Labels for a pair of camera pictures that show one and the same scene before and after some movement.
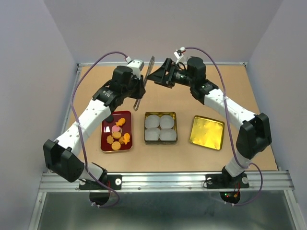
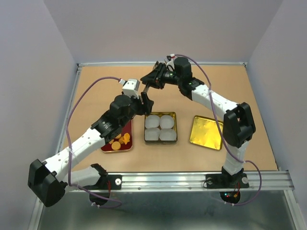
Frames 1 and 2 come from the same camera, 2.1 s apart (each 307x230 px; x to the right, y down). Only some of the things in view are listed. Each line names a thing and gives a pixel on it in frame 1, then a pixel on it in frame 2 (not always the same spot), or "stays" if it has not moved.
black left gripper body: x=136 y=86 -> x=137 y=108
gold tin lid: x=207 y=132 stays
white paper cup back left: x=152 y=121 stays
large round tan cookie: x=115 y=145 stays
